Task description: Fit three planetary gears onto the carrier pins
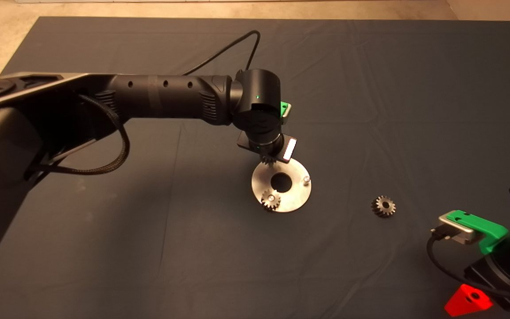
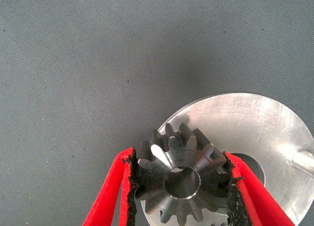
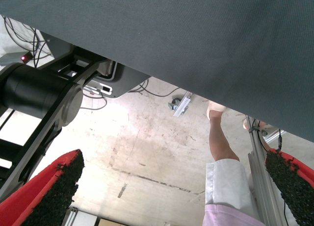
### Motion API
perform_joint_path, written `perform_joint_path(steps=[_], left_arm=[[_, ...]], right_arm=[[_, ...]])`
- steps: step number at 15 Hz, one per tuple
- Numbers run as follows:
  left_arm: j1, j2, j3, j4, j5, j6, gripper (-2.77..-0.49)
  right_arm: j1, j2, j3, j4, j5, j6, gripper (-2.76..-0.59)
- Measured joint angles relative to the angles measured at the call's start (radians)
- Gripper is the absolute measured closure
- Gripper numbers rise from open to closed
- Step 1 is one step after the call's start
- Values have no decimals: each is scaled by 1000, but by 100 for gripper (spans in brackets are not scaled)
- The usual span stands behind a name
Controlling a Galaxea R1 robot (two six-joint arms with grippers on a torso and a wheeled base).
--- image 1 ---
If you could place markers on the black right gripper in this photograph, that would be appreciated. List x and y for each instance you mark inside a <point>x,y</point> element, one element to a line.
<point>498,285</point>

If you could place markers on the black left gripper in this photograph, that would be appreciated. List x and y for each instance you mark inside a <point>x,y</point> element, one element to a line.
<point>288,150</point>

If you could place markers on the steel planetary gear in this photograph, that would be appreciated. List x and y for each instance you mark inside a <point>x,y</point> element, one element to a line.
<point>381,212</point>
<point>267,160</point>
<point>272,200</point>

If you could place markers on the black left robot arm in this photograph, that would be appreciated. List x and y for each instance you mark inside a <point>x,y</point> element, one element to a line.
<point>162,97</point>

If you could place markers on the round metal carrier plate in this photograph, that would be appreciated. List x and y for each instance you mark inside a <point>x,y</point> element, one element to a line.
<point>297,195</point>

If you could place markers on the dark grey table cloth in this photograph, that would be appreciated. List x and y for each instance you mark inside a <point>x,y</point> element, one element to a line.
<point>370,88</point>

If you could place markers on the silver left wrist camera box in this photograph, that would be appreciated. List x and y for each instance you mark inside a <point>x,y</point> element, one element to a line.
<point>286,116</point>

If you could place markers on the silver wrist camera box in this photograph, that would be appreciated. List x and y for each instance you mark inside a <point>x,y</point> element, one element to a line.
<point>458,230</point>
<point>286,116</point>

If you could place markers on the green left camera mount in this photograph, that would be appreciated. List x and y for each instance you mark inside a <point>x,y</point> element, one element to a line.
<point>285,106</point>

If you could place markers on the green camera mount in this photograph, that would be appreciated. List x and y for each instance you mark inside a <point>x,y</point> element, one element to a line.
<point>487,230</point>
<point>285,106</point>

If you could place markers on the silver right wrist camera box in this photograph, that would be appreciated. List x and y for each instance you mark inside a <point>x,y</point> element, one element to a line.
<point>458,230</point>

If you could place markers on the green right camera mount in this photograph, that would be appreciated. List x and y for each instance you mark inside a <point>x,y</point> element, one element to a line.
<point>487,230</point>

